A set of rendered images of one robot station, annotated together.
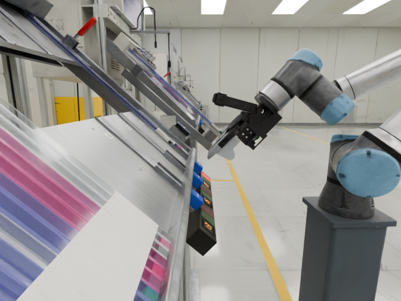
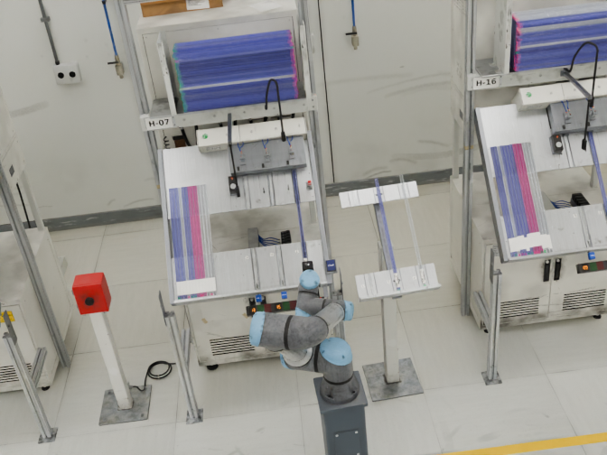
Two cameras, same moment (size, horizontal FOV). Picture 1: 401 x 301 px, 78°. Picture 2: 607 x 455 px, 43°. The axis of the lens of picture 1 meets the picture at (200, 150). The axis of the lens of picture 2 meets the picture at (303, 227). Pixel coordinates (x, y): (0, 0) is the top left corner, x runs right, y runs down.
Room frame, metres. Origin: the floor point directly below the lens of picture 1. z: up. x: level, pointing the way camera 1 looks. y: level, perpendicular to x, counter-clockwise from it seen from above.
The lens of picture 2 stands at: (0.59, -2.61, 2.70)
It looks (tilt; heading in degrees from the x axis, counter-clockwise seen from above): 33 degrees down; 89
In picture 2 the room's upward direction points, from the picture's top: 7 degrees counter-clockwise
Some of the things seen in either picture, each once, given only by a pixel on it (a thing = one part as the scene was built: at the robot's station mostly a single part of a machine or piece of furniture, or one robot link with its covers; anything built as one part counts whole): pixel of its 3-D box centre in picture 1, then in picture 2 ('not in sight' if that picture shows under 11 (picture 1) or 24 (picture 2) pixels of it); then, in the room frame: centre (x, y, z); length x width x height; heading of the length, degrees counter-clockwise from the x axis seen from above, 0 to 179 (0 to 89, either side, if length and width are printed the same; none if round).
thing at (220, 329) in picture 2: not in sight; (258, 282); (0.41, 0.66, 0.31); 0.70 x 0.65 x 0.62; 0
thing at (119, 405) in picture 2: not in sight; (107, 346); (-0.32, 0.20, 0.39); 0.24 x 0.24 x 0.78; 0
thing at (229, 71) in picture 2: not in sight; (237, 70); (0.46, 0.54, 1.52); 0.51 x 0.13 x 0.27; 0
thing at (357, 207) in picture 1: (346, 192); (339, 381); (0.71, -0.45, 0.60); 0.15 x 0.15 x 0.10
